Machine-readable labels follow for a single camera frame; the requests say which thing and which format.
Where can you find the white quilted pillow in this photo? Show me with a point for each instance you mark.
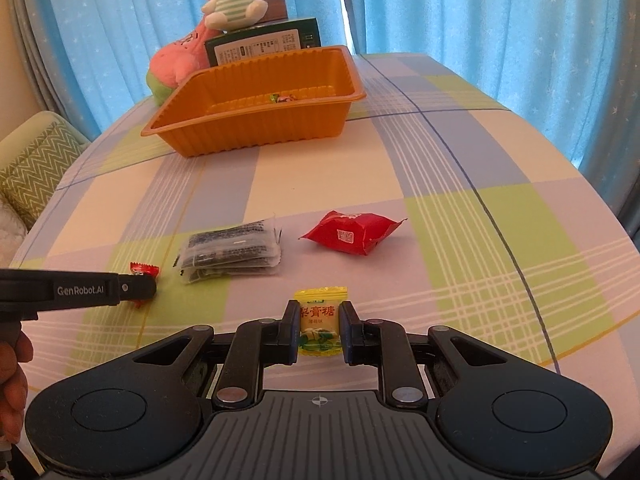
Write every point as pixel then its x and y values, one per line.
pixel 11 230

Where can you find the person's left hand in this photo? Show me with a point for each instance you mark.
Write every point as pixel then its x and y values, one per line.
pixel 14 395

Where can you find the red pillow snack packet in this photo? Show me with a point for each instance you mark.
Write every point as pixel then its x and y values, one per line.
pixel 350 232

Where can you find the pink starfish plush toy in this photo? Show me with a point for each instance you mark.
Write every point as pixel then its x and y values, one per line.
pixel 172 65

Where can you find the cream sofa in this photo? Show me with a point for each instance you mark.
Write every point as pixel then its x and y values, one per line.
pixel 25 127

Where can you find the blue star curtain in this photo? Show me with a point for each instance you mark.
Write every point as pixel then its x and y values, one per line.
pixel 500 35
pixel 125 20

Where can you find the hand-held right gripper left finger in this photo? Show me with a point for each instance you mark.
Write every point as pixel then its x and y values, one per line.
pixel 290 335

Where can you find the yellow candy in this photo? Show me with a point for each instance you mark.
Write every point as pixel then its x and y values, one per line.
pixel 320 317

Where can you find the green zigzag pillow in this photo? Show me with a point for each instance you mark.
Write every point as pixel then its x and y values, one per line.
pixel 40 175

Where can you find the green brown candy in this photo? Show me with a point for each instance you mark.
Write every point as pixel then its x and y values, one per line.
pixel 280 98

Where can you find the orange plastic tray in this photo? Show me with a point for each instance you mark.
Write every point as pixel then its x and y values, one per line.
pixel 250 130

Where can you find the clear seaweed snack packet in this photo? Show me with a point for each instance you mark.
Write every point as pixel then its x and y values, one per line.
pixel 230 252

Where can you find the small red candy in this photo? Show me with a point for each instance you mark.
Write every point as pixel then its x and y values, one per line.
pixel 145 269

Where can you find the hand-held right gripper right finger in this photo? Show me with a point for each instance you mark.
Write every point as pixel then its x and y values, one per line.
pixel 350 335

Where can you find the dark green box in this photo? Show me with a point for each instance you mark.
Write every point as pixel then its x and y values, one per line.
pixel 260 47

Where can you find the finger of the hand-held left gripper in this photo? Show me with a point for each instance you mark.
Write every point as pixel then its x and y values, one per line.
pixel 137 287

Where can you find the plaid tablecloth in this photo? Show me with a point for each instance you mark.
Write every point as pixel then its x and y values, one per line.
pixel 450 220

